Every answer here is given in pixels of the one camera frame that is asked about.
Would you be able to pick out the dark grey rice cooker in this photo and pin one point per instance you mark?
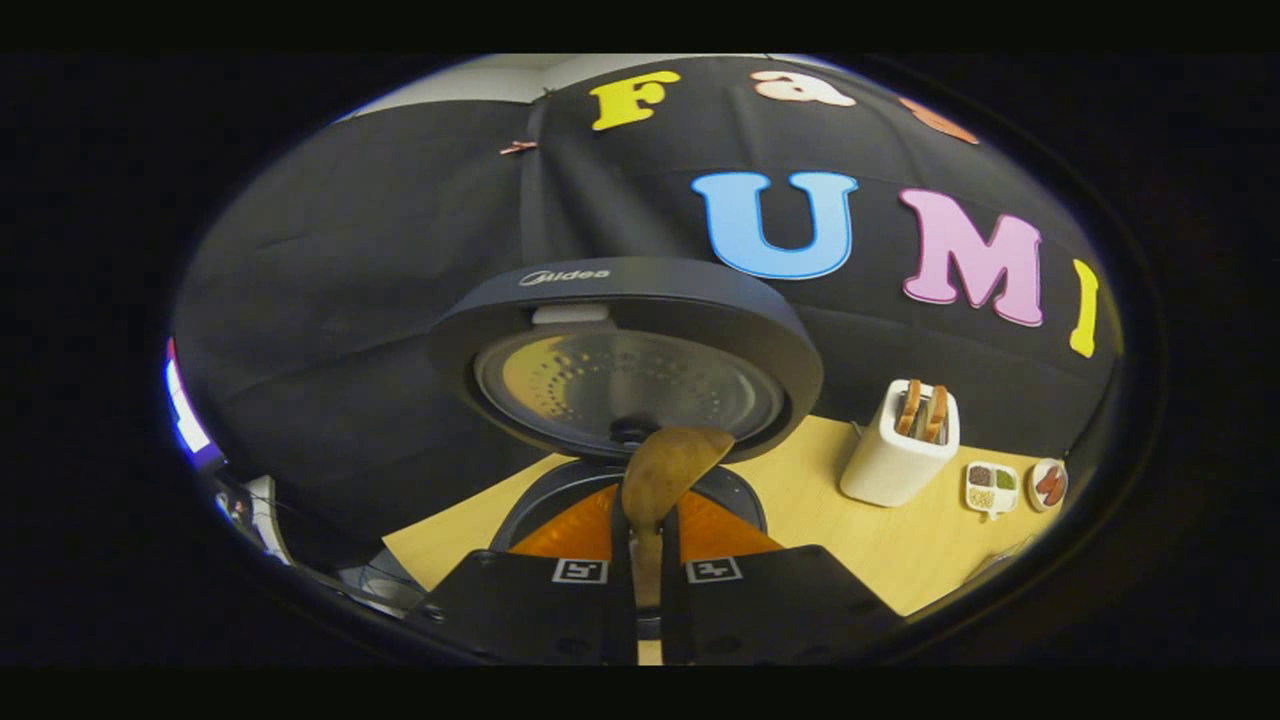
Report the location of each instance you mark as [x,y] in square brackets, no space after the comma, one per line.
[620,290]

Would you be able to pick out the white toaster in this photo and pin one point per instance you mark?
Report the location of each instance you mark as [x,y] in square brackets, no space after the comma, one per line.
[890,470]

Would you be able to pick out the toasted bread slice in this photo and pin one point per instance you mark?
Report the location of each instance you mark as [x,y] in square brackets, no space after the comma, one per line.
[936,415]
[909,405]

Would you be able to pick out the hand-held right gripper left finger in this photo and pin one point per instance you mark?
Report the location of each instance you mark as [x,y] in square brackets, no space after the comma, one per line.
[520,610]

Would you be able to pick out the wooden spoon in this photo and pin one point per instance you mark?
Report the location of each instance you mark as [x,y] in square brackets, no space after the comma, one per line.
[670,465]

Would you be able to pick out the white divided grain dish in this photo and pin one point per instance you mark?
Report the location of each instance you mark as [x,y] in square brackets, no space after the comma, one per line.
[990,490]

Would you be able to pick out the red meat piece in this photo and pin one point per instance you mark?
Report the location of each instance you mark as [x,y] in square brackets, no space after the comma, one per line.
[1045,480]
[1056,491]

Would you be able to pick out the glowing monitor screen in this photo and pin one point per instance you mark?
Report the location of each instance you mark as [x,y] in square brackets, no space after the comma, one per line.
[185,410]

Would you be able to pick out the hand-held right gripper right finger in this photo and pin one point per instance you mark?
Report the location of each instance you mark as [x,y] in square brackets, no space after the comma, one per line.
[780,610]

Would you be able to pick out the round white plate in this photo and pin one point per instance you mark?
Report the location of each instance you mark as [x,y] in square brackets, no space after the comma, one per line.
[1034,490]

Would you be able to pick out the pink cloth clip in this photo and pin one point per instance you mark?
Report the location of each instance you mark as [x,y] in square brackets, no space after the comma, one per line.
[518,147]

